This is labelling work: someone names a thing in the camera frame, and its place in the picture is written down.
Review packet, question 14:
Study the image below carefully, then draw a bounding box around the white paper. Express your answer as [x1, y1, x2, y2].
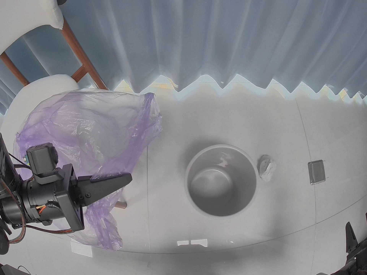
[259, 154, 276, 182]

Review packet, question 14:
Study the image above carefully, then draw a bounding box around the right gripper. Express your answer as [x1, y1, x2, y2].
[330, 212, 367, 275]

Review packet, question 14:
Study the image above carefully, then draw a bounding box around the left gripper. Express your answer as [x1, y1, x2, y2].
[21, 165, 133, 231]

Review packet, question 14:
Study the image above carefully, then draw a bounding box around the white trash bin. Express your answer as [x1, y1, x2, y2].
[185, 144, 257, 218]

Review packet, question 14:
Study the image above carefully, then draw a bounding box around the white padded wooden chair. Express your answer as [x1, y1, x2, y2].
[0, 0, 127, 210]

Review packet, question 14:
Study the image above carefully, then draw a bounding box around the pale blue curtain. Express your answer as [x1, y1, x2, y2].
[0, 0, 367, 117]

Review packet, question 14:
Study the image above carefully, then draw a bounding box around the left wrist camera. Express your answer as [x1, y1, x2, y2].
[26, 143, 73, 186]

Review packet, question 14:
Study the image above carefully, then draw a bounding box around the purple plastic bag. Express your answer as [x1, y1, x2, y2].
[14, 91, 163, 251]

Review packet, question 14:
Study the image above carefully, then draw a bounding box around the brown braided cable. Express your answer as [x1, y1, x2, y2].
[8, 224, 73, 244]

